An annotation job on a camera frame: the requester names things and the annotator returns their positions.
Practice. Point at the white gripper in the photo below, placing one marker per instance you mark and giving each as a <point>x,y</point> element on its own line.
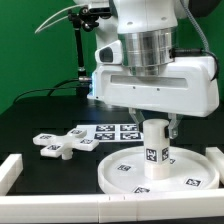
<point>184,86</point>

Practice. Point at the white round table top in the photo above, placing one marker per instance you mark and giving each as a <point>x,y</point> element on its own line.
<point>123,172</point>

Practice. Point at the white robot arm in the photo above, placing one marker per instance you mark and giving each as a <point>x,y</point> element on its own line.
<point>140,68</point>

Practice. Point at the white marker sheet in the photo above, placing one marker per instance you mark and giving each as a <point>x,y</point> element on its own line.
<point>113,132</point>

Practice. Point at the white front fence bar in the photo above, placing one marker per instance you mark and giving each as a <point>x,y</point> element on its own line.
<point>111,208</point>

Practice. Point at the white cross table base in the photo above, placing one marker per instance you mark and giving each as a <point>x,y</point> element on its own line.
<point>62,146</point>

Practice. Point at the white left fence bar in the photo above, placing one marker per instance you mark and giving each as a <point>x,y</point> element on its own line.
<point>10,170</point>

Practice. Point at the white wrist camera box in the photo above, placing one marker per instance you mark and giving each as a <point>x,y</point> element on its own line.
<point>111,54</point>

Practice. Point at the black camera stand pole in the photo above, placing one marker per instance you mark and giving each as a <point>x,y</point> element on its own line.
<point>83,90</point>

